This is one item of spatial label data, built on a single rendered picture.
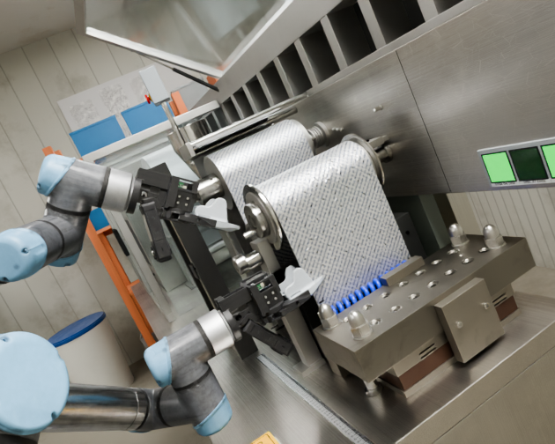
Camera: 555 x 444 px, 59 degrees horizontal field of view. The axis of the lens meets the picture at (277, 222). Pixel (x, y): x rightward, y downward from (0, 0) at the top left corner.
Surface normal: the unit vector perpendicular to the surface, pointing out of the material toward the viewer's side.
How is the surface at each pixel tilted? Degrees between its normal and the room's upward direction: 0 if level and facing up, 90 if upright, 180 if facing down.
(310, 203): 90
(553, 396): 90
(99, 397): 75
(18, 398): 85
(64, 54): 90
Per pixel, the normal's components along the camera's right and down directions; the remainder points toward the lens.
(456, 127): -0.84, 0.45
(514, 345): -0.41, -0.89
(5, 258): -0.03, 0.20
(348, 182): 0.36, 0.01
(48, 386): 0.84, -0.42
